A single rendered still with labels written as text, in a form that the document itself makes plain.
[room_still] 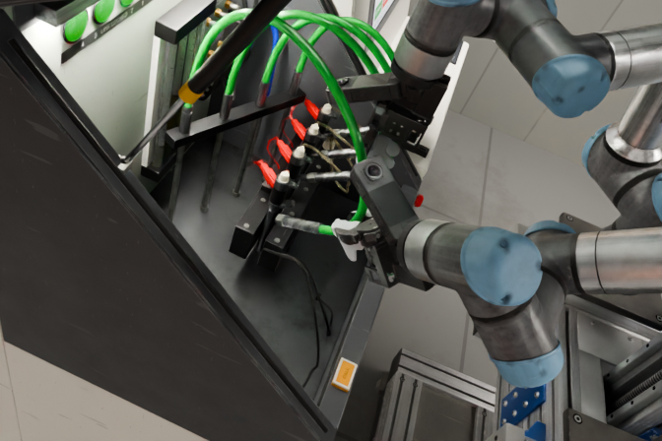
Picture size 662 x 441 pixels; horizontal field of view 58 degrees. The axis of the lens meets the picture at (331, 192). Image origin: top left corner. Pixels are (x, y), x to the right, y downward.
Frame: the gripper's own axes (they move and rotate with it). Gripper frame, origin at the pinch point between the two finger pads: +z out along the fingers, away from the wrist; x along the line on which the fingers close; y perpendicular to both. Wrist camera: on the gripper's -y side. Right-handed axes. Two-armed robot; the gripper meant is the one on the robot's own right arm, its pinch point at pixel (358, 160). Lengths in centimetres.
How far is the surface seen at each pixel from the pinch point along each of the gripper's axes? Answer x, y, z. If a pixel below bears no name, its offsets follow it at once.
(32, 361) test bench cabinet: -34, -37, 46
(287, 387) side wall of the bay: -31.9, 4.7, 17.6
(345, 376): -21.1, 13.2, 25.9
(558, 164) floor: 220, 100, 122
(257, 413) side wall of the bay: -33.5, 2.6, 25.8
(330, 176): 8.8, -3.8, 13.8
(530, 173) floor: 200, 84, 122
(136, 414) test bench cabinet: -33, -17, 47
